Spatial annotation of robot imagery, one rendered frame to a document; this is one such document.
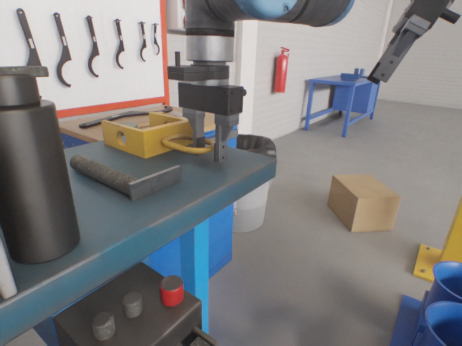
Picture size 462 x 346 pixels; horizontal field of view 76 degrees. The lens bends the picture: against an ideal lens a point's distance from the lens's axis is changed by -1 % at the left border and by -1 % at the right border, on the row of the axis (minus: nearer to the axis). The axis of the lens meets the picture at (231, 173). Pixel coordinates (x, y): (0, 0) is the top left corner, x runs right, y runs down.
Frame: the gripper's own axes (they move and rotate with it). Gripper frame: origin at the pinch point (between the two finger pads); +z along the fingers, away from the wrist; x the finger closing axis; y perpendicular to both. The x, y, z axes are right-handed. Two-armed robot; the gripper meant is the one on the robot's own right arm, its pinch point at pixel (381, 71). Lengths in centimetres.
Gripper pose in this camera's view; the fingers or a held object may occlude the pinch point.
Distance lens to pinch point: 68.8
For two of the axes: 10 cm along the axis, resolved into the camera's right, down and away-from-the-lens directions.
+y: 8.3, 5.3, -1.6
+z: -4.4, 8.1, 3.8
